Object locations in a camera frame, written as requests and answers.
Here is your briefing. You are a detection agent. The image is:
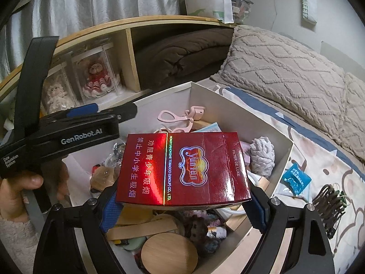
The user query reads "white doll display case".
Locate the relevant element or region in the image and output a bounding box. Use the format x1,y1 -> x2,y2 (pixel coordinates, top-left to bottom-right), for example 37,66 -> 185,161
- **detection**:
41,63 -> 77,115

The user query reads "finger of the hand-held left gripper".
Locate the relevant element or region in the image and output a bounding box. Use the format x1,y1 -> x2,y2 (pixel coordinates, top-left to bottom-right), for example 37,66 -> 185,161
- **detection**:
65,103 -> 99,118
40,102 -> 138,129

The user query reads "stack of photo cards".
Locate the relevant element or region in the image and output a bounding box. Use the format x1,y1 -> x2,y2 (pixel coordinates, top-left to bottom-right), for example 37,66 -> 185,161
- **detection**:
229,0 -> 254,25

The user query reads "grey headboard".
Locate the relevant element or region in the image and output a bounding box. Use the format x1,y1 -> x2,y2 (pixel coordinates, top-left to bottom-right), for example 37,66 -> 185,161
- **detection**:
321,40 -> 360,72

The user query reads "red doll display case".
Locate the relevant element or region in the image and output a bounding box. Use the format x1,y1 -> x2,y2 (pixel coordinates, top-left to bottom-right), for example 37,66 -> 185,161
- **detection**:
71,44 -> 123,105

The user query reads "red cigarette pack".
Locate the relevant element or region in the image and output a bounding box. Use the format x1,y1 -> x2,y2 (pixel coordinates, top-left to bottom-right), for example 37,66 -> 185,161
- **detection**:
116,132 -> 252,207

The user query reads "knitted beige pillow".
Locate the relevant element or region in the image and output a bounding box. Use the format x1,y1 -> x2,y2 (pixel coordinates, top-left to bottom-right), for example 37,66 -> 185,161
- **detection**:
332,73 -> 365,160
211,24 -> 350,140

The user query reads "white cable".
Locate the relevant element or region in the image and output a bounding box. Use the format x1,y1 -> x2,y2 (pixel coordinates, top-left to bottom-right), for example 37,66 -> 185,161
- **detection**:
219,204 -> 246,215

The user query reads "brown folded blanket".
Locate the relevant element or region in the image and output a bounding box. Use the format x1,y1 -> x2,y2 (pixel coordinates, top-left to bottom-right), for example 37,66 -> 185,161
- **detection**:
133,29 -> 234,76

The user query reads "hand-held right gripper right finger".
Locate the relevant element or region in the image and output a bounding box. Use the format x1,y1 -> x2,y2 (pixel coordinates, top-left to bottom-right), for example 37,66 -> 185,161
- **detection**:
244,185 -> 335,274

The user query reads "light blue packet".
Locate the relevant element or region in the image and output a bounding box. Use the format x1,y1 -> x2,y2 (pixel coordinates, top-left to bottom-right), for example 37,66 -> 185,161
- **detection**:
195,122 -> 222,133

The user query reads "brown wooden item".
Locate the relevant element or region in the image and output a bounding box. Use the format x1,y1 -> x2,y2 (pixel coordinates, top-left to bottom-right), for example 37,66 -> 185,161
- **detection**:
91,166 -> 122,192

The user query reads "person's left hand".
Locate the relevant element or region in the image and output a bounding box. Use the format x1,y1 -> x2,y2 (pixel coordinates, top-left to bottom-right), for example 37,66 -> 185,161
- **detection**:
0,160 -> 70,223

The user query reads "person's left forearm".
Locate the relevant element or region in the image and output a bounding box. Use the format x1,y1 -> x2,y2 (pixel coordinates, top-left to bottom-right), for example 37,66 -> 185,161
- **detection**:
0,211 -> 49,274

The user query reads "wooden shelf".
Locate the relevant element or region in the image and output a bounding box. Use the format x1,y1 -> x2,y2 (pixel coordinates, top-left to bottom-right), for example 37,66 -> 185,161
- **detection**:
0,16 -> 237,177

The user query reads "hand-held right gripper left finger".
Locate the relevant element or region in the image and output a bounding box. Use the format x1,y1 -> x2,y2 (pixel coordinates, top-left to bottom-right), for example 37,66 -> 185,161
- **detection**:
33,184 -> 126,274

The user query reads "pink eyelash curler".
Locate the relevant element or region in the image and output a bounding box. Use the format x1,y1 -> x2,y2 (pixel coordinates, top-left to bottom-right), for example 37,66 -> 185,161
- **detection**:
158,105 -> 206,133

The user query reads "brown crochet doll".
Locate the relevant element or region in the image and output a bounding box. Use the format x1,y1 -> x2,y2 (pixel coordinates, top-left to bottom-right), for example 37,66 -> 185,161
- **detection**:
185,214 -> 213,244

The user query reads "round wooden lid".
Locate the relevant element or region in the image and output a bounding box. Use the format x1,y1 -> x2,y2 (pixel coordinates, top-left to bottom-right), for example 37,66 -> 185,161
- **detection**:
141,233 -> 198,274

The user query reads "brown hair claw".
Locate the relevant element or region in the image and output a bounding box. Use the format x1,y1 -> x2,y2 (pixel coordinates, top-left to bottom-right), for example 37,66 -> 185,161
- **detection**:
312,185 -> 347,239

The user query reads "grey curtain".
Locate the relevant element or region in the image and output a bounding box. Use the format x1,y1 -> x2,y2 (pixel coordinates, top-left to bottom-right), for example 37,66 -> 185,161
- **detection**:
0,0 -> 183,83

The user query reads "white hanging pouch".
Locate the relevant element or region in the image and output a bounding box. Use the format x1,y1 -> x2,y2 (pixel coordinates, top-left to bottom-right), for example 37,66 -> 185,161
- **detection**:
300,0 -> 318,25

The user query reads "white storage box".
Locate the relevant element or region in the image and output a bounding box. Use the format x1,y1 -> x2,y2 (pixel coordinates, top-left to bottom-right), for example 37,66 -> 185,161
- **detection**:
67,81 -> 294,274

